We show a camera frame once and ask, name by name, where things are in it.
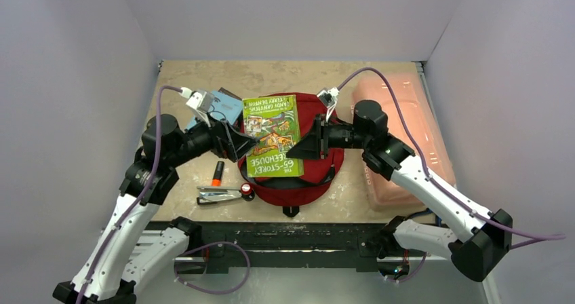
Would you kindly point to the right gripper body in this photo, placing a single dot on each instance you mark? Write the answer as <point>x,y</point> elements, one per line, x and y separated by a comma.
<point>321,136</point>

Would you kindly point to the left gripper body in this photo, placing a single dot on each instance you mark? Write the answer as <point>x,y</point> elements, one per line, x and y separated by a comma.
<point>203,138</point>

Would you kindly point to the red backpack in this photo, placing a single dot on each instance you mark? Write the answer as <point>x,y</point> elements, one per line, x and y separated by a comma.
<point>291,193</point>

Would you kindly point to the light blue book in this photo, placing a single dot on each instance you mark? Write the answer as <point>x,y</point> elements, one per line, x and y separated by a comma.
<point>224,107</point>

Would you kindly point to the green storey treehouse book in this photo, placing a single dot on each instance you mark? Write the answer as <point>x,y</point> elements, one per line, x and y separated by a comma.
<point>273,120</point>

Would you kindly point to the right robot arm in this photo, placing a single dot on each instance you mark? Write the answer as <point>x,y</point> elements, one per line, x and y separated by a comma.
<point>475,238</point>

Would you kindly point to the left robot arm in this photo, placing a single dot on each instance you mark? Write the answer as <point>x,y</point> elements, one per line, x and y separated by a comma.
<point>112,274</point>

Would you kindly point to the orange highlighter marker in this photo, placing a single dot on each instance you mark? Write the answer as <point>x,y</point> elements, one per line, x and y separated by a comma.
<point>218,172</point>

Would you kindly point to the silver black stapler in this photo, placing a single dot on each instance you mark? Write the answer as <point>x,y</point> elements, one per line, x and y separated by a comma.
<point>208,195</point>

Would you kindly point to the pink plastic storage box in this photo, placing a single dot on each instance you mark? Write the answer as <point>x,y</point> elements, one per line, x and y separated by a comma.
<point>417,113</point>

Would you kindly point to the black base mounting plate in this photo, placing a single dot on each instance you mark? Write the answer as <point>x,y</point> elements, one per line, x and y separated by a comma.
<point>373,232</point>

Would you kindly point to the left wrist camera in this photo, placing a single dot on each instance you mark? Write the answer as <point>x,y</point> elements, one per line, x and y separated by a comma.
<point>200,101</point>

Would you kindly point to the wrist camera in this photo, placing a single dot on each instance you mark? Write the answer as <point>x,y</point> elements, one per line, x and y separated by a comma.
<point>329,98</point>
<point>200,101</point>

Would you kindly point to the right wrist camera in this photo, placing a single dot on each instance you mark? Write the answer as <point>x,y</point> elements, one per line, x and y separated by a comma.
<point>329,98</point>

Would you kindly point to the blue handled pliers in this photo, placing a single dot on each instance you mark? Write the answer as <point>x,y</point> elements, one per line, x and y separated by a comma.
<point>438,220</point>

